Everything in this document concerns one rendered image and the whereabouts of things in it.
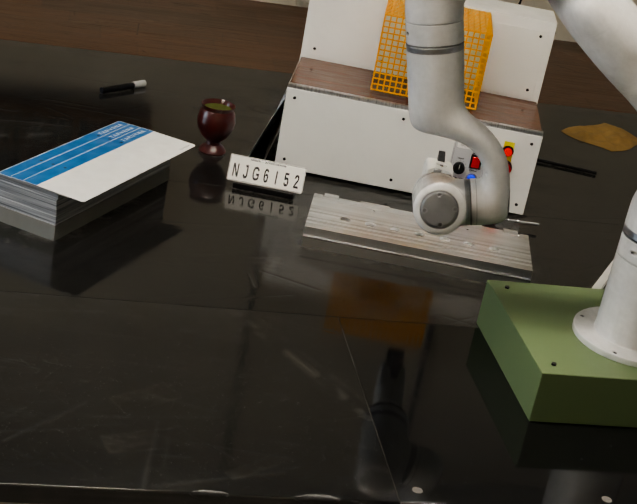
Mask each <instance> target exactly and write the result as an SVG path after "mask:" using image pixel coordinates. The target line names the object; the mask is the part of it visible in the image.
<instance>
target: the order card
mask: <svg viewBox="0 0 637 504"><path fill-rule="evenodd" d="M306 171H307V169H306V168H304V167H299V166H294V165H289V164H284V163H279V162H273V161H268V160H263V159H258V158H253V157H248V156H243V155H238V154H233V153H232V154H231V158H230V163H229V168H228V173H227V179H228V180H233V181H238V182H243V183H248V184H253V185H258V186H263V187H268V188H273V189H278V190H283V191H288V192H293V193H298V194H302V191H303V186H304V181H305V176H306Z"/></svg>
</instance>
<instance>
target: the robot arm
mask: <svg viewBox="0 0 637 504"><path fill-rule="evenodd" d="M465 1H466V0H405V30H406V59H407V83H408V107H409V118H410V121H411V124H412V126H413V127H414V128H415V129H416V130H418V131H420V132H423V133H427V134H431V135H436V136H440V137H444V138H448V139H451V140H454V141H457V142H459V143H461V144H463V145H465V146H467V147H468V148H470V149H471V150H472V151H473V152H474V153H475V154H476V155H477V156H478V158H479V160H480V162H481V165H482V175H481V176H480V177H479V178H469V179H459V178H454V177H453V166H452V164H451V162H449V161H446V163H445V154H446V152H445V151H440V150H439V153H438V157H437V159H435V158H429V157H428V158H427V159H426V160H425V162H424V166H423V170H422V175H421V177H420V178H419V179H418V180H417V181H416V183H415V185H414V187H413V191H412V204H413V214H414V218H415V220H416V222H417V224H418V225H419V226H420V227H421V228H422V229H423V230H424V231H426V232H428V233H430V234H433V235H446V234H449V233H451V232H453V231H455V230H456V229H457V228H458V227H459V226H466V225H490V224H498V223H501V222H503V221H504V220H505V219H506V218H507V216H508V213H509V206H510V175H509V166H508V160H507V157H506V154H505V152H504V150H503V148H502V146H501V144H500V143H499V141H498V140H497V138H496V137H495V136H494V134H493V133H492V132H491V131H490V130H489V129H488V128H487V127H486V126H485V125H484V124H483V123H481V122H480V121H479V120H478V119H477V118H475V117H474V116H473V115H472V114H471V113H470V112H469V111H468V110H467V108H466V106H465V101H464V3H465ZM547 1H548V2H549V4H550V5H551V7H552V8H553V10H554V11H555V13H556V15H557V16H558V18H559V19H560V20H561V22H562V23H563V25H564V26H565V27H566V29H567V30H568V32H569V33H570V34H571V36H572V37H573V38H574V40H575V41H576V42H577V43H578V45H579V46H580V47H581V48H582V50H583V51H584V52H585V53H586V54H587V56H588V57H589V58H590V59H591V61H592V62H593V63H594V64H595V65H596V66H597V68H598V69H599V70H600V71H601V72H602V73H603V74H604V76H605V77H606V78H607V79H608V80H609V81H610V82H611V83H612V84H613V85H614V86H615V87H616V88H617V89H618V91H619V92H620V93H621V94H622V95H623V96H624V97H625V98H626V99H627V100H628V101H629V103H630V104H631V105H632V106H633V108H634V109H635V110H636V111H637V6H636V5H635V3H634V2H633V1H632V0H547ZM572 329H573V332H574V334H575V335H576V337H577V338H578V339H579V340H580V341H581V342H582V343H583V344H584V345H585V346H587V347H588V348H589V349H591V350H593V351H594V352H596V353H597V354H599V355H602V356H604V357H606V358H608V359H610V360H613V361H615V362H618V363H621V364H625V365H628V366H633V367H637V191H636V192H635V194H634V196H633V198H632V201H631V203H630V206H629V210H628V213H627V216H626V219H625V223H624V227H623V230H622V233H621V237H620V240H619V243H618V247H617V250H616V253H615V257H614V260H613V264H612V267H611V270H610V274H609V277H608V280H607V284H606V287H605V291H604V294H603V297H602V301H601V304H600V307H591V308H587V309H583V310H581V311H580V312H578V313H577V314H576V315H575V317H574V319H573V323H572Z"/></svg>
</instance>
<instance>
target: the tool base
mask: <svg viewBox="0 0 637 504"><path fill-rule="evenodd" d="M323 197H328V198H333V199H338V200H339V195H333V194H328V193H325V195H323ZM503 232H505V233H510V234H516V235H519V234H518V231H516V230H511V229H506V228H503ZM301 246H303V247H308V248H313V249H318V250H323V251H328V252H333V253H338V254H343V255H348V256H354V257H359V258H364V259H369V260H374V261H379V262H384V263H389V264H394V265H399V266H404V267H409V268H414V269H419V270H424V271H429V272H434V273H439V274H444V275H449V276H454V277H459V278H464V279H469V280H474V281H479V282H484V283H487V280H499V281H511V282H523V283H530V281H531V280H530V279H526V278H521V277H516V276H511V275H506V274H501V273H496V272H491V271H486V270H481V269H476V268H471V267H466V266H461V265H456V264H451V263H446V262H441V261H436V260H431V259H426V258H421V257H416V256H411V255H406V254H401V253H395V252H390V251H385V250H380V249H375V248H370V247H365V246H360V245H355V244H350V243H345V242H340V241H335V240H330V239H325V238H320V237H315V236H310V235H305V234H303V238H302V243H301Z"/></svg>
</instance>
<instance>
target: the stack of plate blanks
mask: <svg viewBox="0 0 637 504"><path fill-rule="evenodd" d="M127 125H129V124H127V123H124V122H121V121H117V122H115V123H113V124H110V125H108V126H106V127H103V128H101V129H99V130H96V131H94V132H92V133H89V134H87V135H84V136H82V137H80V138H77V139H75V140H73V141H70V142H68V143H66V144H63V145H61V146H59V147H56V148H54V149H52V150H49V151H47V152H45V153H42V154H40V155H38V156H35V157H33V158H30V159H28V160H26V161H23V162H21V163H19V164H16V165H14V166H12V167H9V168H7V169H5V170H2V171H0V222H3V223H6V224H9V225H11V226H14V227H17V228H19V229H22V230H25V231H27V232H30V233H33V234H35V235H38V236H41V237H44V238H46V239H49V240H52V241H55V240H57V239H59V238H61V237H63V236H65V235H67V234H68V233H70V232H72V231H74V230H76V229H78V228H80V227H82V226H83V225H85V224H87V223H89V222H91V221H93V220H95V219H97V218H98V217H100V216H102V215H104V214H106V213H108V212H110V211H112V210H113V209H115V208H117V207H119V206H121V205H123V204H125V203H127V202H128V201H130V200H132V199H134V198H136V197H138V196H140V195H142V194H143V193H145V192H147V191H149V190H151V189H153V188H155V187H157V186H158V185H160V184H162V183H164V182H166V181H168V177H169V169H170V167H169V166H170V159H169V160H167V161H165V162H163V163H161V164H159V165H157V166H155V167H153V168H151V169H149V170H147V171H145V172H143V173H142V174H140V175H138V176H136V177H134V178H132V179H130V180H128V181H126V182H124V183H122V184H120V185H118V186H116V187H114V188H112V189H110V190H108V191H106V192H104V193H102V194H100V195H98V196H96V197H94V198H92V199H90V200H88V201H86V202H80V201H77V200H74V199H71V198H67V197H64V196H61V195H59V194H56V193H53V192H50V191H47V190H44V189H42V188H39V187H36V186H33V185H30V184H28V183H25V182H22V181H19V180H16V179H14V178H11V176H12V175H14V174H16V173H19V172H21V171H23V170H26V169H28V168H30V167H32V166H35V165H37V164H39V163H42V162H44V161H46V160H49V159H51V158H53V157H55V156H58V155H60V154H62V153H65V152H67V151H69V150H71V149H74V148H76V147H78V146H81V145H83V144H85V143H88V142H90V141H92V140H94V139H97V138H99V137H101V136H104V135H106V134H108V133H110V132H113V131H115V130H117V129H120V128H122V127H124V126H127Z"/></svg>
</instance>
